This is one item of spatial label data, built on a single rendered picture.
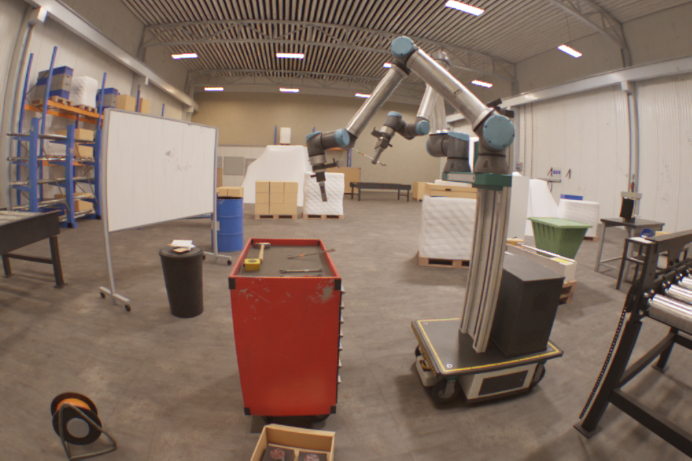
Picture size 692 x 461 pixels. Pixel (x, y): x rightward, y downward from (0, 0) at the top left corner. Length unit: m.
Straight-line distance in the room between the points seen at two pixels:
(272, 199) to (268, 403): 7.22
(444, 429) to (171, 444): 1.47
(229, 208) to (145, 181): 1.94
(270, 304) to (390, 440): 1.01
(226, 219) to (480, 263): 4.01
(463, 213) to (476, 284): 2.67
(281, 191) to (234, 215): 3.53
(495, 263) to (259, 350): 1.32
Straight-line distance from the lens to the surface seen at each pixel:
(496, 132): 1.37
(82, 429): 1.78
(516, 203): 5.43
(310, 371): 1.49
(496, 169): 1.53
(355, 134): 1.63
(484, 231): 2.01
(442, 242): 4.72
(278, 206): 8.47
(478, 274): 2.08
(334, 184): 8.70
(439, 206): 4.62
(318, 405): 1.65
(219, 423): 1.90
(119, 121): 3.34
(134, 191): 3.44
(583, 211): 8.88
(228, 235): 5.12
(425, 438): 1.85
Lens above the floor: 1.38
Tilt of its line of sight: 6 degrees down
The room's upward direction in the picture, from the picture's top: 3 degrees clockwise
